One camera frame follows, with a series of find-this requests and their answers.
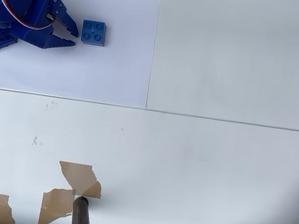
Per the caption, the blue toy brick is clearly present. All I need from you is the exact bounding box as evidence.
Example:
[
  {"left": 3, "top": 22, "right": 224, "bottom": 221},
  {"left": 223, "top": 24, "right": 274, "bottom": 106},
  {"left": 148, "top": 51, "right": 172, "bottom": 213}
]
[{"left": 80, "top": 19, "right": 108, "bottom": 47}]

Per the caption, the white paper sheet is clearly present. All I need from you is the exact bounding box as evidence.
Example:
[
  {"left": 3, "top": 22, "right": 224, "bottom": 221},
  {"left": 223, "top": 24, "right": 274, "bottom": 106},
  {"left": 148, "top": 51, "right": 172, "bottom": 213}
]
[{"left": 0, "top": 0, "right": 163, "bottom": 110}]

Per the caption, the dark metal pole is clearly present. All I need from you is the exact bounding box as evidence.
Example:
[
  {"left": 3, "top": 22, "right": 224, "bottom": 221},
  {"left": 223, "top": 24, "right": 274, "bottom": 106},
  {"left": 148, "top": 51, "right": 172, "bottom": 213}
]
[{"left": 69, "top": 195, "right": 98, "bottom": 224}]

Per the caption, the red white servo cable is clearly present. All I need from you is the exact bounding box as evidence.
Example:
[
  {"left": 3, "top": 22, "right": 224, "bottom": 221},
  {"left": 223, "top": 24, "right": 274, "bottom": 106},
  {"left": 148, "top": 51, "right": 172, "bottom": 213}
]
[{"left": 0, "top": 0, "right": 60, "bottom": 33}]

